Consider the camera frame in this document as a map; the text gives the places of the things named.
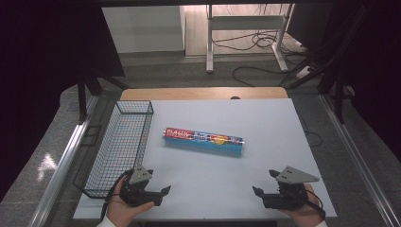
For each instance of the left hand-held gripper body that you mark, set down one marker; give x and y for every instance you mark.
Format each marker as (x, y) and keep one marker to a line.
(138, 195)

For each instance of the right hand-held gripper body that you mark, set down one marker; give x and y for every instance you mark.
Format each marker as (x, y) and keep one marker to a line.
(285, 198)

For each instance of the blue plastic wrap box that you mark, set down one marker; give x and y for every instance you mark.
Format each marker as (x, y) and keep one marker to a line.
(201, 140)

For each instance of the person's left hand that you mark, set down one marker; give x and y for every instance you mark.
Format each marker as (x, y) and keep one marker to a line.
(121, 211)

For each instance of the person's right hand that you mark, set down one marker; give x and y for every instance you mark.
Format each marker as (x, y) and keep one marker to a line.
(304, 216)

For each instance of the white table sheet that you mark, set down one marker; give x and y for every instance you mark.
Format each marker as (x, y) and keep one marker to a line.
(258, 151)

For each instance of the white shirt sleeve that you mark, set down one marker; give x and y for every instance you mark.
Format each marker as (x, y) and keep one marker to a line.
(106, 223)
(321, 224)

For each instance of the black metal stand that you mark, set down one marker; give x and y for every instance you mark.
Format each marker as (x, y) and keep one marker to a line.
(339, 97)
(82, 101)

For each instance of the white power strip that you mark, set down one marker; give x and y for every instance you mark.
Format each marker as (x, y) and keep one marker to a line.
(303, 72)

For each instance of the black curtain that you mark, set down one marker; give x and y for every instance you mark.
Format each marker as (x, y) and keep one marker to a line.
(375, 78)
(38, 63)

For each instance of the white cabinet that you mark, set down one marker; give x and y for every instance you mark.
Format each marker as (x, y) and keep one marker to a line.
(142, 28)

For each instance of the aluminium rail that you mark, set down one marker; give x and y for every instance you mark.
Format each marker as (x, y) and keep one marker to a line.
(63, 157)
(356, 157)

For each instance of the white metal desk frame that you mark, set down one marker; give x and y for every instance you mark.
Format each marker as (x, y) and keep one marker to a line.
(246, 22)

